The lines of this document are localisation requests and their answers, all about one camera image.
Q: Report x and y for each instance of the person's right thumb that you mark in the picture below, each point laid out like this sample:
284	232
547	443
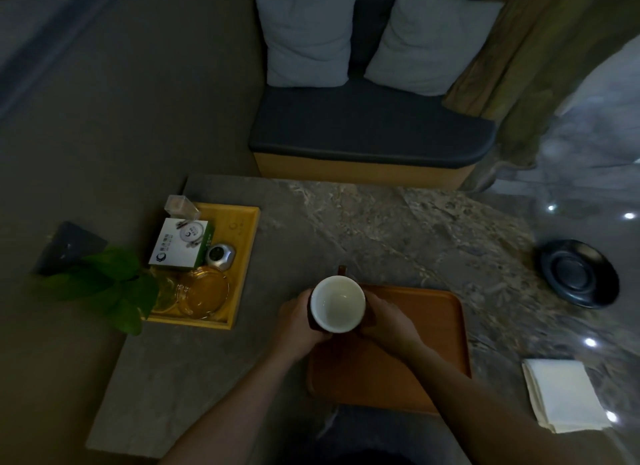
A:
366	331

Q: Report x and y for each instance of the clear plastic container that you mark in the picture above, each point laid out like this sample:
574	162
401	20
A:
181	209

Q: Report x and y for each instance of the black round plate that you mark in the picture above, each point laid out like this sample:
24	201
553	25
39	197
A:
580	273

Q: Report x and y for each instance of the round silver gadget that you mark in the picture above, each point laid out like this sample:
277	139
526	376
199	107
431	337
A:
220	256

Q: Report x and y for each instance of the person's left hand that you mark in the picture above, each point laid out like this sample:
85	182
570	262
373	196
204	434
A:
292	324

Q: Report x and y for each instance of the olive brown curtain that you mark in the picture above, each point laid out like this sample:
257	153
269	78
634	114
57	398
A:
540	44

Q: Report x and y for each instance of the green leafy plant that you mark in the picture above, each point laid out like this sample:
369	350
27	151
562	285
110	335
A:
117	284

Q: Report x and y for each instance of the wooden bench base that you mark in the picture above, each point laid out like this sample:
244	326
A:
360	172

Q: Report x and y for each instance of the person's left forearm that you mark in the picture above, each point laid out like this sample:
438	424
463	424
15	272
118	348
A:
235	409

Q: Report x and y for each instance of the person's right hand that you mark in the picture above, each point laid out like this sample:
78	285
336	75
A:
390	324

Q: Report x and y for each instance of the yellow wooden tray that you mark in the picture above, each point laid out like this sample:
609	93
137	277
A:
245	239

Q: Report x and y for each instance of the person's right forearm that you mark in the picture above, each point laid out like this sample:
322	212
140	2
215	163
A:
490	409

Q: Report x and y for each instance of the small clear glass dish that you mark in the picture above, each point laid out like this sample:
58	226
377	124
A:
165	299

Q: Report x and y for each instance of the square grey pillow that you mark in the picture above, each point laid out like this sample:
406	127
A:
306	37
432	42

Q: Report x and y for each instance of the white and green box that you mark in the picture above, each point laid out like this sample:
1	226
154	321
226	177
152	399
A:
177	247

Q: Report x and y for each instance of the white folded napkin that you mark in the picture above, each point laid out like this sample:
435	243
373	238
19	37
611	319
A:
565	394

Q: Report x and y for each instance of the orange wooden tray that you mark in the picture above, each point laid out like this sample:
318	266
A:
425	349

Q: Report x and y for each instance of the person's left thumb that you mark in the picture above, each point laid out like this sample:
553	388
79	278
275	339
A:
321	335

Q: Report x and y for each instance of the dark plant pot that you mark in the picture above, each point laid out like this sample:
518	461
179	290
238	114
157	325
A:
65	247

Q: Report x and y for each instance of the dark cup with white inside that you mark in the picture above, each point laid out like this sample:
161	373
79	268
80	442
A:
337	304

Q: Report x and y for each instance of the dark grey seat cushion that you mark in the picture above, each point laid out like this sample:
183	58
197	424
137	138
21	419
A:
365	124

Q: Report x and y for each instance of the person's dark trousers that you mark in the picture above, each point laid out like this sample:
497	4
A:
380	439

